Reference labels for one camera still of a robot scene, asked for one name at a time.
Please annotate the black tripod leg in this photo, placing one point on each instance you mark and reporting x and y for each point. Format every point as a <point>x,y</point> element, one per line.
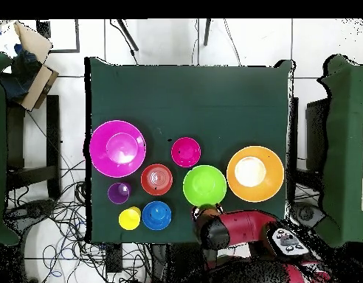
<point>207,32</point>
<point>128,35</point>

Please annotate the large orange bowl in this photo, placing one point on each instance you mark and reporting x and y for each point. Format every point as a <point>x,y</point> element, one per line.
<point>270,188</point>

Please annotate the dark green table cloth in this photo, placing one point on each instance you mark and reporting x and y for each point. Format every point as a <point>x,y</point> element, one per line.
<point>184,97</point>

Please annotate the black rectangular frame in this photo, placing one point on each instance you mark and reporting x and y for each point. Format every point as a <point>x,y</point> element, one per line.
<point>77,38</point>

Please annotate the cardboard box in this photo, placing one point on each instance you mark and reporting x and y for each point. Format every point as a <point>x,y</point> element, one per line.
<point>37,85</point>

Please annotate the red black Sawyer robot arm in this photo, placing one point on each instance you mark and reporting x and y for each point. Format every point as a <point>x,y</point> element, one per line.
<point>246,227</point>

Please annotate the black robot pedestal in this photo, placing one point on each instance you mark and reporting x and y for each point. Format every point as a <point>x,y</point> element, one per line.
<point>178,265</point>

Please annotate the green bowl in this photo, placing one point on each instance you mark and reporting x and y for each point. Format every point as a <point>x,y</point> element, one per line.
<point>204,185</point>

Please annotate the grey base with black knob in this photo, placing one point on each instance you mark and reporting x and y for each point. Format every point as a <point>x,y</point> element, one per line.
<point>307,213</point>
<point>34,210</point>

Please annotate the purple cup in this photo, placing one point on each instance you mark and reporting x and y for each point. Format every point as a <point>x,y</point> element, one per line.
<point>119,193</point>

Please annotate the dark blue cloth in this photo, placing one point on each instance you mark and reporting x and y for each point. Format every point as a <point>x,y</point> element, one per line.
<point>19,76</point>

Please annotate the small crimson bowl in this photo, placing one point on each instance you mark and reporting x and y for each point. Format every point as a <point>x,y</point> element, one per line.
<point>186,152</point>

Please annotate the small red-orange bowl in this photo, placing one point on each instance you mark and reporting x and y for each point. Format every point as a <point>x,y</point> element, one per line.
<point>156,179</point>

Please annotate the black power brick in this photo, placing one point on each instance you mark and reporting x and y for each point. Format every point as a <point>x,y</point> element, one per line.
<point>114,259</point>

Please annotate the small dark blue bowl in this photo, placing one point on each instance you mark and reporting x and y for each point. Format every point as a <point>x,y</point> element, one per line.
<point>157,215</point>

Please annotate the large pink bowl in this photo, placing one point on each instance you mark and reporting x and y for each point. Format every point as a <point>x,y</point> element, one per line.
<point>117,149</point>

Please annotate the yellow cup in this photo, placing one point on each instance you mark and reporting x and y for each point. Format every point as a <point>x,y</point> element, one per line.
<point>129,218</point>

